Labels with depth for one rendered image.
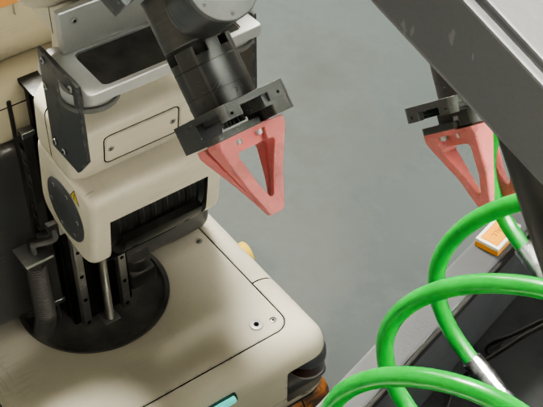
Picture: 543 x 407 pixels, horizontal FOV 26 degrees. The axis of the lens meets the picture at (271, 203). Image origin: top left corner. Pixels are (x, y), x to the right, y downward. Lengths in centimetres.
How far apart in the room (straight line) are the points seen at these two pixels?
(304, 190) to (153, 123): 118
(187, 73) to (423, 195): 187
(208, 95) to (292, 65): 220
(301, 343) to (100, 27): 85
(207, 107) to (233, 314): 121
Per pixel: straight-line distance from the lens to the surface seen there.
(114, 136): 161
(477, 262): 133
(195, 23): 91
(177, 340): 211
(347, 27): 330
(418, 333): 125
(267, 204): 98
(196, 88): 96
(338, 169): 284
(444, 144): 100
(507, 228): 103
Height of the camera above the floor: 190
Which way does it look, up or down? 44 degrees down
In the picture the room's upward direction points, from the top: straight up
